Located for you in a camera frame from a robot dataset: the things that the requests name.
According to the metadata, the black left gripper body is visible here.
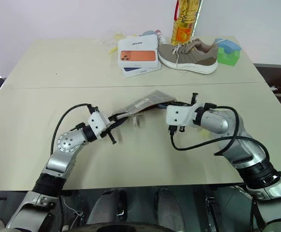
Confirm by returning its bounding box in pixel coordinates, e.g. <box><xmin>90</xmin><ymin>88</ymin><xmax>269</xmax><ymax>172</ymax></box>
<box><xmin>99</xmin><ymin>117</ymin><xmax>119</xmax><ymax>146</ymax></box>

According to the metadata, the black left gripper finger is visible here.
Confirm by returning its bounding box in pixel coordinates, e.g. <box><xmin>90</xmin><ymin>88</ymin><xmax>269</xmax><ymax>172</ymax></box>
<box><xmin>110</xmin><ymin>117</ymin><xmax>132</xmax><ymax>128</ymax></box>
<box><xmin>108</xmin><ymin>112</ymin><xmax>132</xmax><ymax>121</ymax></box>

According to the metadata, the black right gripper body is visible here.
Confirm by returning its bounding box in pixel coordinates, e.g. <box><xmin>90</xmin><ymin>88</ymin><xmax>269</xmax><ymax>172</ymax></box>
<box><xmin>166</xmin><ymin>101</ymin><xmax>195</xmax><ymax>108</ymax></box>

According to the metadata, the clear grid pouch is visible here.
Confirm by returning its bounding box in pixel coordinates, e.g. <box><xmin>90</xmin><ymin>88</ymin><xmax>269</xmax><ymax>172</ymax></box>
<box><xmin>111</xmin><ymin>89</ymin><xmax>180</xmax><ymax>128</ymax></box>

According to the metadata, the blue and white phone box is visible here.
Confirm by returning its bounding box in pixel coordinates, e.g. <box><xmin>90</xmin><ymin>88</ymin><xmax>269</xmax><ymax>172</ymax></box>
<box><xmin>120</xmin><ymin>63</ymin><xmax>163</xmax><ymax>79</ymax></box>

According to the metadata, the taupe sneaker with white sole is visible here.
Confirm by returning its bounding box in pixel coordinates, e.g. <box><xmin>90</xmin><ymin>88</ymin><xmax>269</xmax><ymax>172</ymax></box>
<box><xmin>156</xmin><ymin>38</ymin><xmax>219</xmax><ymax>75</ymax></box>

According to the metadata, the white box with orange phone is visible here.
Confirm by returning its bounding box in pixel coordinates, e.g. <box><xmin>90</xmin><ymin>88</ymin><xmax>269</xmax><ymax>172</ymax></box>
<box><xmin>117</xmin><ymin>34</ymin><xmax>162</xmax><ymax>70</ymax></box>

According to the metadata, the yellow plastic wrapper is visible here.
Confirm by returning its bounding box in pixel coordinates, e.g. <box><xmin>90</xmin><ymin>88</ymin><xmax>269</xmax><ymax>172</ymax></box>
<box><xmin>107</xmin><ymin>32</ymin><xmax>127</xmax><ymax>57</ymax></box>

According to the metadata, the white bottle with red cap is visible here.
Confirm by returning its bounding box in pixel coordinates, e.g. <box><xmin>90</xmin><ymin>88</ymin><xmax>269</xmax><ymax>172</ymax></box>
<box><xmin>155</xmin><ymin>29</ymin><xmax>167</xmax><ymax>46</ymax></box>

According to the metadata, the green and blue foam block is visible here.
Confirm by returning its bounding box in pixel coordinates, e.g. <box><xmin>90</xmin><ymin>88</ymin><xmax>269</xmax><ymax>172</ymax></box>
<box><xmin>213</xmin><ymin>38</ymin><xmax>242</xmax><ymax>67</ymax></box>

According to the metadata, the grey rounded robot leg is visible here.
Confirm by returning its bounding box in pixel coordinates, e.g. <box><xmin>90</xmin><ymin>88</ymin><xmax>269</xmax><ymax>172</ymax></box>
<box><xmin>156</xmin><ymin>188</ymin><xmax>190</xmax><ymax>228</ymax></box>
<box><xmin>85</xmin><ymin>188</ymin><xmax>127</xmax><ymax>226</ymax></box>

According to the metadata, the yellow cooking oil bottle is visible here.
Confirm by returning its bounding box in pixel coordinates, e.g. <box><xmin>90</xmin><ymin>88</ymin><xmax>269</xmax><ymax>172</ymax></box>
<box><xmin>170</xmin><ymin>0</ymin><xmax>201</xmax><ymax>46</ymax></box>

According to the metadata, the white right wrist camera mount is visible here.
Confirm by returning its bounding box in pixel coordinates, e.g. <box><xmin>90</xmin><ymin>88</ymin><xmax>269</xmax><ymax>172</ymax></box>
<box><xmin>166</xmin><ymin>103</ymin><xmax>199</xmax><ymax>127</ymax></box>

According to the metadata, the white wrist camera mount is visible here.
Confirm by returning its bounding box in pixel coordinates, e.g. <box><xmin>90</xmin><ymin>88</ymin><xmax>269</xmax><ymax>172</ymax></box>
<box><xmin>166</xmin><ymin>103</ymin><xmax>199</xmax><ymax>127</ymax></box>
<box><xmin>86</xmin><ymin>111</ymin><xmax>112</xmax><ymax>139</ymax></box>

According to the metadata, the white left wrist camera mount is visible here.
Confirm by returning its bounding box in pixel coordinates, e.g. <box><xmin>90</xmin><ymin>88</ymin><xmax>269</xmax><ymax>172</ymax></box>
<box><xmin>86</xmin><ymin>111</ymin><xmax>112</xmax><ymax>139</ymax></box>

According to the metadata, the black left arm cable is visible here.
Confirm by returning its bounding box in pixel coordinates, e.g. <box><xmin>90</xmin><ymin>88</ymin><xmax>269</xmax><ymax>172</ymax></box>
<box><xmin>51</xmin><ymin>103</ymin><xmax>95</xmax><ymax>158</ymax></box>

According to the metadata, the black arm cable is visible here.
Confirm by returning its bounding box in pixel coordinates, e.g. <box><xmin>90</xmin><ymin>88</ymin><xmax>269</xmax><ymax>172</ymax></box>
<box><xmin>168</xmin><ymin>102</ymin><xmax>276</xmax><ymax>174</ymax></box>
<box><xmin>51</xmin><ymin>103</ymin><xmax>95</xmax><ymax>158</ymax></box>

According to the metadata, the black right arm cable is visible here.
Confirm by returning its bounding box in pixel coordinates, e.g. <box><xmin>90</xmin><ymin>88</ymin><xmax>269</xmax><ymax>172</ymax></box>
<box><xmin>168</xmin><ymin>102</ymin><xmax>276</xmax><ymax>174</ymax></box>

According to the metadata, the thin white cable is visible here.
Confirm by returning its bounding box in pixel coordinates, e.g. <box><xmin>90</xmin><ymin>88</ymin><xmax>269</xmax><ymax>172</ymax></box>
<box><xmin>63</xmin><ymin>197</ymin><xmax>84</xmax><ymax>227</ymax></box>

